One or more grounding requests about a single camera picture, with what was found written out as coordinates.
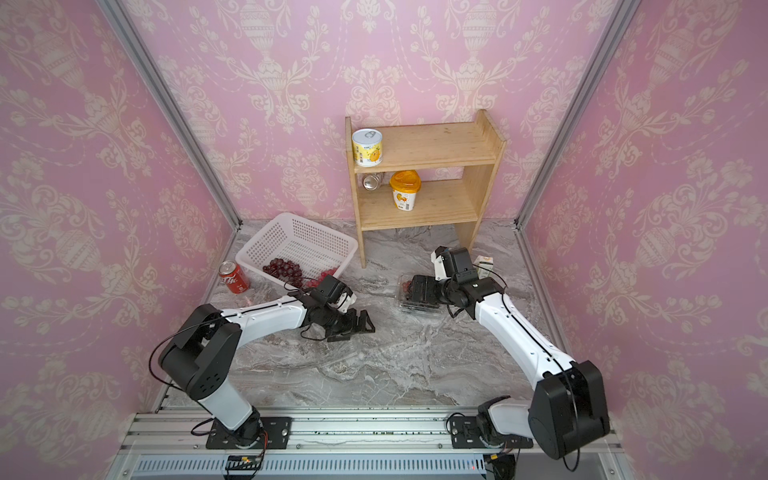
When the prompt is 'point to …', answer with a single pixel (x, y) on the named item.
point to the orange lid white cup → (404, 186)
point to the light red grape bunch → (406, 288)
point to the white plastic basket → (313, 248)
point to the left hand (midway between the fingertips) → (365, 334)
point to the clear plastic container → (412, 305)
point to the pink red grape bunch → (316, 282)
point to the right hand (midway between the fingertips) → (423, 288)
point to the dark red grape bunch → (286, 271)
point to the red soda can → (234, 277)
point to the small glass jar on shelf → (372, 181)
